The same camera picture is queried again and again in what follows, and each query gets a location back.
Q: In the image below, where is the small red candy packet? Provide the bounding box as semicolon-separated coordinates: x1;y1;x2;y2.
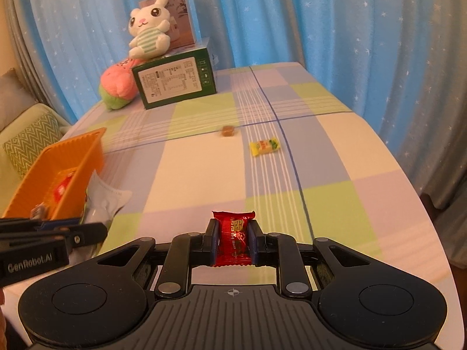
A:
213;211;256;267

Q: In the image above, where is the clear grey snack pack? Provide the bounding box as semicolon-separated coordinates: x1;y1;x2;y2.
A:
30;204;48;221

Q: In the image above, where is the red crinkled snack packet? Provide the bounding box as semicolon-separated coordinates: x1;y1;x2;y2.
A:
53;172;74;203

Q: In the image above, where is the yellow green candy packet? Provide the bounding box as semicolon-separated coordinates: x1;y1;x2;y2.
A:
249;137;281;157

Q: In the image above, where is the small brown candy cube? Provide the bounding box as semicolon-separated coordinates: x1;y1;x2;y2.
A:
220;125;236;137

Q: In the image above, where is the green white snack bag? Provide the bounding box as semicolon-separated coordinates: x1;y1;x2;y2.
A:
80;171;132;231

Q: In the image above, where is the left hand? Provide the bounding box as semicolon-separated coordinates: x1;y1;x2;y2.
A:
0;289;7;350

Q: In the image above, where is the orange plastic tray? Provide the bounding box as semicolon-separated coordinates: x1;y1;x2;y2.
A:
3;127;106;220

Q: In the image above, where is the green zigzag cushion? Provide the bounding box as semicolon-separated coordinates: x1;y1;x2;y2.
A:
2;113;62;179

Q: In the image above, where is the checkered tablecloth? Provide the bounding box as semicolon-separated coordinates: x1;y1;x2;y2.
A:
3;62;459;350

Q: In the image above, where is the grey satin cushion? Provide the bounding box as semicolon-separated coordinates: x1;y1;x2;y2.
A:
0;68;37;131

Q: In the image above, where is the green carton box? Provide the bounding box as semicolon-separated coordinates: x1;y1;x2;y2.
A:
132;37;218;110

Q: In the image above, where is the pink starfish plush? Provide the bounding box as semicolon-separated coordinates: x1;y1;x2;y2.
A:
98;58;144;110

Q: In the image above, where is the grey lace-trim fabric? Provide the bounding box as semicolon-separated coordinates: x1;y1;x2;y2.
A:
419;116;467;270

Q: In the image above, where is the brown printed box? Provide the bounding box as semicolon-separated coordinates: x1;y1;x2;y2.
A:
138;0;196;53

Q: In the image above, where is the white bunny plush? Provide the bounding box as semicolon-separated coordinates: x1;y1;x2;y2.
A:
128;0;171;59

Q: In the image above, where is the blue star curtain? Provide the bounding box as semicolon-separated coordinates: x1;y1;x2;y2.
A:
1;0;466;193

